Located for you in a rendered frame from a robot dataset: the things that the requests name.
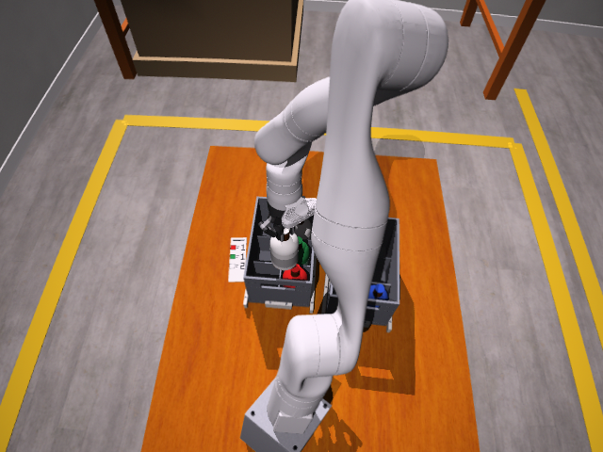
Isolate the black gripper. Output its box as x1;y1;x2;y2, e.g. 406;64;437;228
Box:
258;199;296;242

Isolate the white paper pick list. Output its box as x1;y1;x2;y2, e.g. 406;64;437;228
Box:
228;237;247;282

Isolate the green bottle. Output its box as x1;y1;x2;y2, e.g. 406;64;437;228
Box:
297;236;310;266

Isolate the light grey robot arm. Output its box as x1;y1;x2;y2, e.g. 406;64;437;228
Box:
254;0;448;434

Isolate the red bottle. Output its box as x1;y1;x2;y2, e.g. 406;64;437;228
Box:
283;264;308;288

